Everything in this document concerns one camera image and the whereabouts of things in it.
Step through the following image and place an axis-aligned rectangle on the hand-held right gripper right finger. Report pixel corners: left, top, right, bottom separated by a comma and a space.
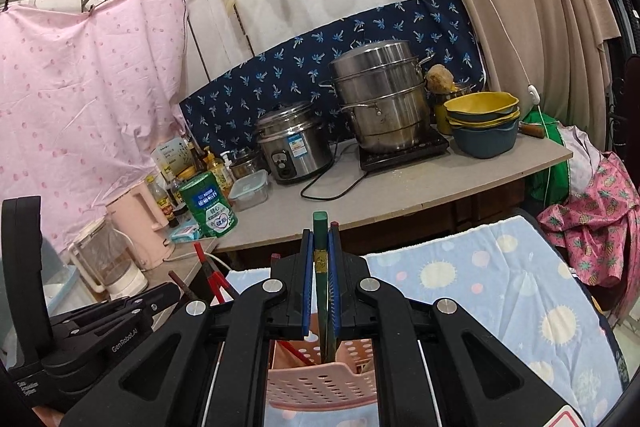
327, 227, 576, 427

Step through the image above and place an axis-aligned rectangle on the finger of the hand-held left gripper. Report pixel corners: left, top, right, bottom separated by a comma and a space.
49, 283, 181, 329
53, 303, 159, 348

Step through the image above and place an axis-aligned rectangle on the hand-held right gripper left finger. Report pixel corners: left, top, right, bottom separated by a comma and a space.
60, 228, 316, 427

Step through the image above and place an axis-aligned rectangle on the green chopstick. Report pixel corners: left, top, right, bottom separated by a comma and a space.
313, 210, 342, 366

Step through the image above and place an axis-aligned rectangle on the maroon chopstick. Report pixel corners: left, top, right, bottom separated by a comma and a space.
168, 270, 194, 304

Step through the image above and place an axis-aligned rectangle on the pink perforated utensil basket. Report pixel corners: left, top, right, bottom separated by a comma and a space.
265, 338, 381, 412

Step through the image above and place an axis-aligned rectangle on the light blue plastic bin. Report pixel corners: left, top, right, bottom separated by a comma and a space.
40, 236, 82, 314

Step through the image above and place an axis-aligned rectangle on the clear blender jug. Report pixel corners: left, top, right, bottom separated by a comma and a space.
67, 214, 149, 301

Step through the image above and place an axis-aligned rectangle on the pink electric kettle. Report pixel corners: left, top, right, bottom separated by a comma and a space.
105, 180, 177, 271

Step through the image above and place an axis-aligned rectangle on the blue wet wipes pack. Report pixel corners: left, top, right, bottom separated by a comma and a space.
167, 221, 204, 243

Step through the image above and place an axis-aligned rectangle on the clear food container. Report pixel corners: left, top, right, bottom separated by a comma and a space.
228, 170, 269, 212

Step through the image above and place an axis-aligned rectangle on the green can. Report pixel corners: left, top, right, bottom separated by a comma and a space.
178, 171, 240, 239

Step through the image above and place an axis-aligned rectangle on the small steel pot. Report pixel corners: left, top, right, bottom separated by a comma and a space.
229, 149, 261, 180

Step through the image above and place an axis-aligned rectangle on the blue planet printed tablecloth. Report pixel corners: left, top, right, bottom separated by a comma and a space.
225, 214, 632, 427

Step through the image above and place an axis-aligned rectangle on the steel rice cooker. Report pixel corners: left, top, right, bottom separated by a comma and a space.
253, 100, 335, 186

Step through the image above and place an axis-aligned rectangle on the black induction cooktop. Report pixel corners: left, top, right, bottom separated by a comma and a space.
357, 129, 451, 173

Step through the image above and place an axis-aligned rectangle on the white pump bottle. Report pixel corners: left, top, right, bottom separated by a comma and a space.
220, 150, 237, 188

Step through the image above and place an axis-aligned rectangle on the yellow oil bottle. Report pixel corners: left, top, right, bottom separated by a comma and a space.
204, 151, 234, 190

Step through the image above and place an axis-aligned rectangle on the pink dotted curtain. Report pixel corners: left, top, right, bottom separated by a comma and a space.
0, 0, 189, 258

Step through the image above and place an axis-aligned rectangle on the steel steamer pot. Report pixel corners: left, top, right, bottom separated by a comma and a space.
319, 39, 435, 154

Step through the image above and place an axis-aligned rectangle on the yellow can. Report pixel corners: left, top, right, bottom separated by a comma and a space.
433, 89, 454, 136

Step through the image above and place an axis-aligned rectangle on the large blue bowl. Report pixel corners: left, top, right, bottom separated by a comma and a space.
451, 123, 521, 159

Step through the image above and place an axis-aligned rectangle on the yellow bowl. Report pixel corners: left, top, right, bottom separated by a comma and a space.
443, 91, 521, 118
449, 117, 521, 132

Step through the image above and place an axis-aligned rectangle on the navy printed cloth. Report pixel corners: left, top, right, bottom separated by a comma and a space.
178, 0, 489, 158

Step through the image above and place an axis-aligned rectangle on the brown loofah sponge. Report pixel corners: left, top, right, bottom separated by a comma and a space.
424, 64, 456, 93

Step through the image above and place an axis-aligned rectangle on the green bag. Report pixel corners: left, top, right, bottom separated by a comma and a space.
524, 106, 572, 208

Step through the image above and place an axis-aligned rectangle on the pink pineapple printed cloth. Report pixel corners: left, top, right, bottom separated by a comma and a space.
537, 151, 640, 289

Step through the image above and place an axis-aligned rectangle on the lavender cloth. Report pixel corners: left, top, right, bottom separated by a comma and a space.
557, 124, 609, 198

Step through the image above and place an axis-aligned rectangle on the beige curtain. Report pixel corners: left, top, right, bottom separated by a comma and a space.
414, 0, 624, 138

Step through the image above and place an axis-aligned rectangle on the white power cord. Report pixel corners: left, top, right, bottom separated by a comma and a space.
164, 251, 234, 269

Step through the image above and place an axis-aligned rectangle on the black power cord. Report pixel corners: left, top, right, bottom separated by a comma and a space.
299, 141, 372, 201

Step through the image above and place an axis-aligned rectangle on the white cable with switch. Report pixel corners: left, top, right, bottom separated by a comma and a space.
439, 0, 553, 190

